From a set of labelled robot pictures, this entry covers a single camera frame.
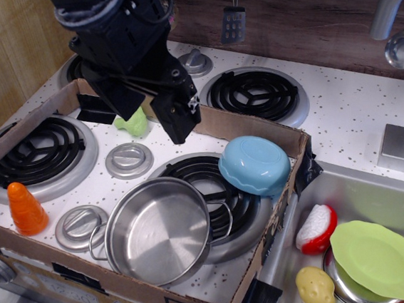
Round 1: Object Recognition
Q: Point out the silver centre stove knob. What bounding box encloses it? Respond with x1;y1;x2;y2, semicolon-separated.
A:
105;143;154;180

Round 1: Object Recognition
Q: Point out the light green toy broccoli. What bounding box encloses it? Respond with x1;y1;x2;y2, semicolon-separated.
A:
113;106;148;137

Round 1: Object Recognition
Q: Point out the stainless steel pot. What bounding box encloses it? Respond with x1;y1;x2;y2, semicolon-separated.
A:
92;177;217;287

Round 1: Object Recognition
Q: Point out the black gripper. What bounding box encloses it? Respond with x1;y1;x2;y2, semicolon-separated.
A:
69;27;201;145

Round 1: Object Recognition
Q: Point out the light green plastic plate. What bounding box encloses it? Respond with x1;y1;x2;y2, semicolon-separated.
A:
330;220;404;300

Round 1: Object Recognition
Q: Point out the silver back stove knob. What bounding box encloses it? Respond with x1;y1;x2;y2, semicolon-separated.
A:
178;48;213;78

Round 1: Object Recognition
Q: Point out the orange toy carrot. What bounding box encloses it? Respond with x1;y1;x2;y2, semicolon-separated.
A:
6;183;49;236

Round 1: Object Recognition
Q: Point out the red white toy food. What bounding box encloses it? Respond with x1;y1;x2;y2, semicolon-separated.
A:
295;205;338;255

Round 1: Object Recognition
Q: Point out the silver front stove knob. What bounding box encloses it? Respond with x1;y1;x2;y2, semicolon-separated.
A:
54;205;109;252

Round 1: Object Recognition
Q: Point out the front right stove burner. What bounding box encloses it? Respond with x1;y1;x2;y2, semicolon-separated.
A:
149;153;272;265

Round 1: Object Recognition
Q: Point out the front left stove burner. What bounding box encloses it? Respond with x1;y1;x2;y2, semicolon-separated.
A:
0;115;99;205

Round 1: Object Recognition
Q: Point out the light blue plastic bowl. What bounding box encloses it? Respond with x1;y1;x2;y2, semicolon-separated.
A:
218;135;291;197

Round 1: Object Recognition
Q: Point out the metal bowl in sink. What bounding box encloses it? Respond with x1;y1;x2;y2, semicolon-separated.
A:
322;247;404;303

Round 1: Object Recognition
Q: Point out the back right stove burner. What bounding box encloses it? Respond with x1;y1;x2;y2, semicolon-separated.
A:
200;66;310;128

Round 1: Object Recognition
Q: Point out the stove burner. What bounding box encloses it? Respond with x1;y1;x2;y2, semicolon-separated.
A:
0;115;99;205
200;66;310;128
149;153;272;265
57;54;83;88

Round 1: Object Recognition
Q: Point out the brown cardboard fence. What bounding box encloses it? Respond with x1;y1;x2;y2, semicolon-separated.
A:
0;56;336;303

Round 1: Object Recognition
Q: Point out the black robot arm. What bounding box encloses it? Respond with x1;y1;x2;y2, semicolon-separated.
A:
51;0;201;145

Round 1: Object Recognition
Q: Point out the silver stove knob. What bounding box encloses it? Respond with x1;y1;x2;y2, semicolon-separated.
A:
105;143;154;180
54;205;109;252
178;48;213;78

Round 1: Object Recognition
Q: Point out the hanging metal spatula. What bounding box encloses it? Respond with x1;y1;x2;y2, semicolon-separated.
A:
220;0;247;45

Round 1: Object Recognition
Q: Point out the yellow toy potato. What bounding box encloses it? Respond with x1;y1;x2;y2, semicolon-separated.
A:
295;266;336;303

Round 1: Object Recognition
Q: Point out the back left stove burner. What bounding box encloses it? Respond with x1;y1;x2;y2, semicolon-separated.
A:
57;54;83;88

